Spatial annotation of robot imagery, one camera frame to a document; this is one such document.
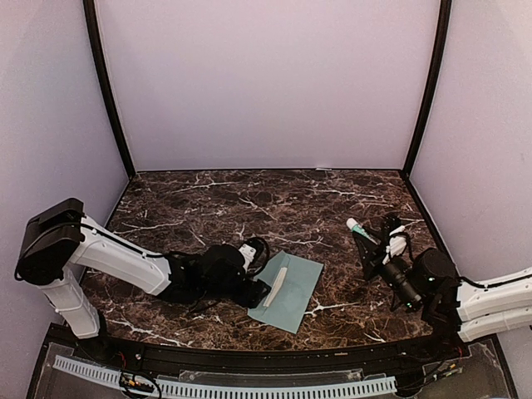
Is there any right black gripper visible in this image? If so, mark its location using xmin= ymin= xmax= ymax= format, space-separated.
xmin=353 ymin=226 xmax=423 ymax=310

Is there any green white glue stick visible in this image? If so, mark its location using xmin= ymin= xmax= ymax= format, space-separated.
xmin=346 ymin=218 xmax=379 ymax=245

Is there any beige ornate letter paper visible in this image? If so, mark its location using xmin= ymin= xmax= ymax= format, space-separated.
xmin=263 ymin=267 xmax=288 ymax=308

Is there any teal green envelope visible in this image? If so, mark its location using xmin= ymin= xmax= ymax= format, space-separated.
xmin=248 ymin=251 xmax=323 ymax=334

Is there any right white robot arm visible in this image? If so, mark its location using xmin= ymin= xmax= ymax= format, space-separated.
xmin=346 ymin=218 xmax=531 ymax=361

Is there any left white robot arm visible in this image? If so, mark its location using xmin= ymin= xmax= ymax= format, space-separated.
xmin=14 ymin=198 xmax=271 ymax=362

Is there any grey slotted cable duct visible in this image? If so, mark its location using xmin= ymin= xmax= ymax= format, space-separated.
xmin=53 ymin=355 xmax=397 ymax=398

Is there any black front table rail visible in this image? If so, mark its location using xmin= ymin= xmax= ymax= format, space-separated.
xmin=85 ymin=337 xmax=460 ymax=374

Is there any right black frame post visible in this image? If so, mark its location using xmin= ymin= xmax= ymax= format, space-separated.
xmin=401 ymin=0 xmax=452 ymax=180

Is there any black frame post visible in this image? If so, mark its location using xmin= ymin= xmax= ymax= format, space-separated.
xmin=401 ymin=0 xmax=452 ymax=180
xmin=82 ymin=0 xmax=136 ymax=180

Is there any left black frame post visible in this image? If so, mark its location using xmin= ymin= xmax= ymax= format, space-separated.
xmin=82 ymin=0 xmax=136 ymax=180

